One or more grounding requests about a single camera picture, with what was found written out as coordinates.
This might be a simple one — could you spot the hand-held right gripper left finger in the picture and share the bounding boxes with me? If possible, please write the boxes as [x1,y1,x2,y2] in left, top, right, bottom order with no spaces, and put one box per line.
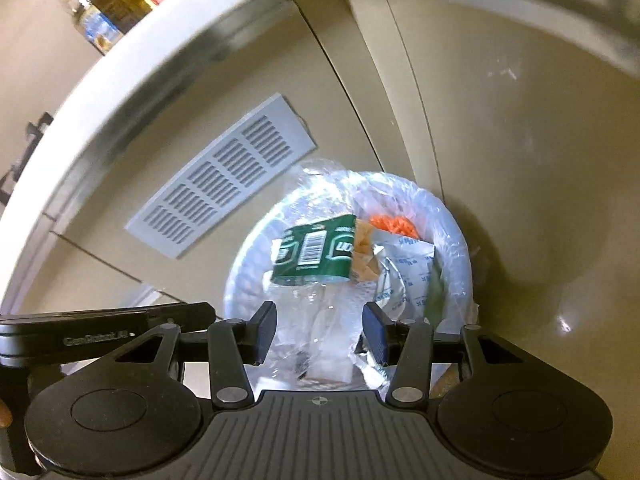
[115,301,277,409]

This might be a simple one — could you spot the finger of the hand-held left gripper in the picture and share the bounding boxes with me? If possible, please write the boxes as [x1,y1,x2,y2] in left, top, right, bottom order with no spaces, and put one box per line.
[146,301,217,332]

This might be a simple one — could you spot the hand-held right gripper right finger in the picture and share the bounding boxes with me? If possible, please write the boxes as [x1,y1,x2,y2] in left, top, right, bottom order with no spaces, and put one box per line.
[362,301,523,407]

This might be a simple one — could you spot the white packet blue print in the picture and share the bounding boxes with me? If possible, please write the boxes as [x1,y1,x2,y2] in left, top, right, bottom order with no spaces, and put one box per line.
[374,234,437,322]

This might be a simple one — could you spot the tan plastic bag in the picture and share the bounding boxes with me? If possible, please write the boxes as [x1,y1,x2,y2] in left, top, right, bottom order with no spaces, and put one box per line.
[352,219,387,282]

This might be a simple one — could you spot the crushed clear water bottle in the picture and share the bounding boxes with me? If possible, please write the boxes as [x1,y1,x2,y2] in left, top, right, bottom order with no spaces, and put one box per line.
[269,160,382,386]

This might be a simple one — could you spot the blue lined trash bin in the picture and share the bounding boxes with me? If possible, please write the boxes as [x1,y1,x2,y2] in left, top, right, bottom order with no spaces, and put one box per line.
[223,159,474,397]

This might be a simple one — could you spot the brown round stool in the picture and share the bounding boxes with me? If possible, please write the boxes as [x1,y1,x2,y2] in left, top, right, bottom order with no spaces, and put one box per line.
[432,360,467,397]

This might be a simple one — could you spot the grey cabinet vent grille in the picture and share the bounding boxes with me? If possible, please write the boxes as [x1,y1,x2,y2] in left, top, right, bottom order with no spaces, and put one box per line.
[124,92,319,260]

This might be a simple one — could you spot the oil bottle blue label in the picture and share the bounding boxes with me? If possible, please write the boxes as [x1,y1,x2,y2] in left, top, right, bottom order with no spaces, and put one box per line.
[52,0,129,56]

